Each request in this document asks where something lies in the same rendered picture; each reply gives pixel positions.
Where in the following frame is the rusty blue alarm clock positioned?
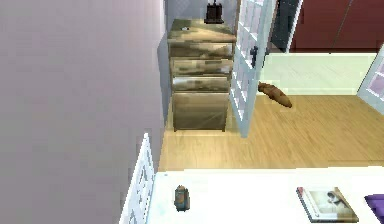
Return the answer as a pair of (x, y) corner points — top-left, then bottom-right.
(173, 184), (191, 212)

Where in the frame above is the brown wooden chest of drawers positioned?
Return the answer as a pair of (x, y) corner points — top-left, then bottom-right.
(166, 18), (238, 132)

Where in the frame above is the white panelled room door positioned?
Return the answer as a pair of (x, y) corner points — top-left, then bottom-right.
(228, 0), (279, 139)

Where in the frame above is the brown lump on floor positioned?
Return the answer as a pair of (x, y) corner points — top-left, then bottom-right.
(257, 81), (294, 109)

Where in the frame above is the white slatted bed headboard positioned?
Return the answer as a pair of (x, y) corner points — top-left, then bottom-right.
(118, 132), (156, 224)

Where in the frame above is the black box-shaped object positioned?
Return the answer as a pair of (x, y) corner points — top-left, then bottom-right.
(203, 1), (225, 25)

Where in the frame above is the white bed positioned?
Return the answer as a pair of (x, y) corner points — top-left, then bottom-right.
(143, 166), (384, 224)

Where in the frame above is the grey book with picture cover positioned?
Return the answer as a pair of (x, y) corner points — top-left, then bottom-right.
(296, 186), (360, 224)

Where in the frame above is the dark red cupboard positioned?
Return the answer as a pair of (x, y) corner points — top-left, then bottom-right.
(289, 0), (384, 54)

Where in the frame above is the purple cushion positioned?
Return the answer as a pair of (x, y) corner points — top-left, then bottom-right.
(364, 193), (384, 224)

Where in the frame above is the black door handle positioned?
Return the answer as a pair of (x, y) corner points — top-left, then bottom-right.
(249, 45), (259, 69)

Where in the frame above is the dark framed wall panel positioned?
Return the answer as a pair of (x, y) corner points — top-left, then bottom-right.
(269, 0), (304, 54)

